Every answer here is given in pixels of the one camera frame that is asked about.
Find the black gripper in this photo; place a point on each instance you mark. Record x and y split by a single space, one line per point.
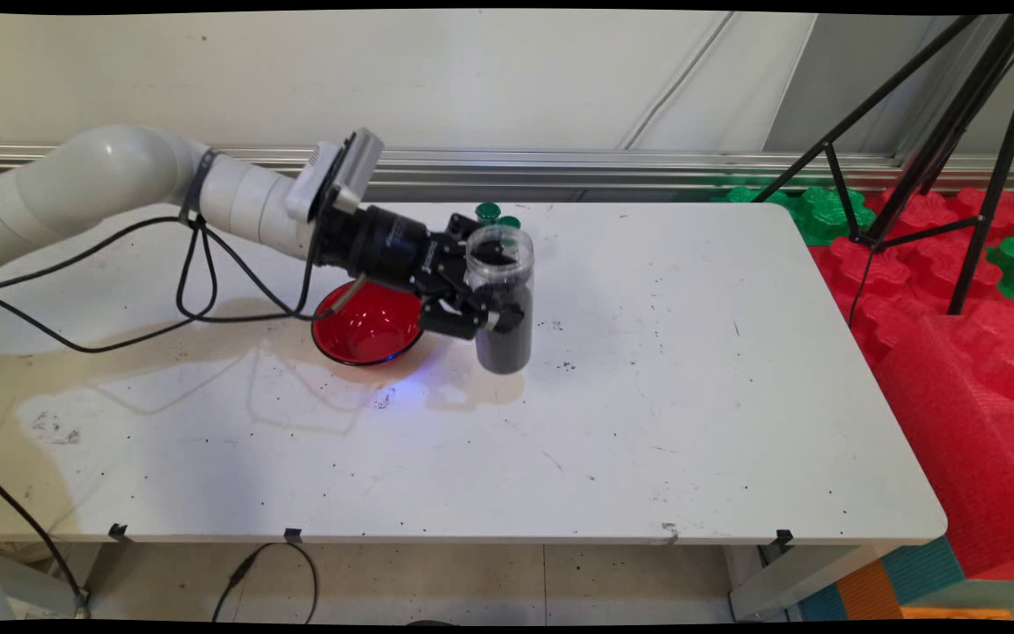
384 246

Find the clear jar of black grains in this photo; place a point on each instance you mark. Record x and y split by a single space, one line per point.
504 352

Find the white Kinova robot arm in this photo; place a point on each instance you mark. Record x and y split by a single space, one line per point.
120 176

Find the green-lid spice jar dark label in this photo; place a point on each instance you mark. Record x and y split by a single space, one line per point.
488 210

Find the green-lid spice jar pale label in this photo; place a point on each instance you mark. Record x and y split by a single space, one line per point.
510 222

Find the red bowl with black rim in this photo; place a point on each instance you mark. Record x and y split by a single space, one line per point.
366 330

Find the flat green foam puzzle piece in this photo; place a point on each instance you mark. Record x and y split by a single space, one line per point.
749 194

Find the black tape clip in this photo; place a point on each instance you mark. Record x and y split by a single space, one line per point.
119 531
784 536
294 535

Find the large green foam puzzle piece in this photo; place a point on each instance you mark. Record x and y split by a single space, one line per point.
824 216

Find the red foam puzzle floor mat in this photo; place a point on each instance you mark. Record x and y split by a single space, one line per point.
894 264

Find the grey angled table leg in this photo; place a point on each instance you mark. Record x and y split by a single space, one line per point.
32 586
789 586

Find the black tripod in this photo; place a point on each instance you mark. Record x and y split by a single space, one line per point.
945 132

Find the teal and orange foam mat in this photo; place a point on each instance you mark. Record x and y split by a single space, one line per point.
921 572

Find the aluminium rail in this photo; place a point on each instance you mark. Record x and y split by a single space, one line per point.
560 167

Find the white grey wrist camera box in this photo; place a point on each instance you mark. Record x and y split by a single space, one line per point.
335 172

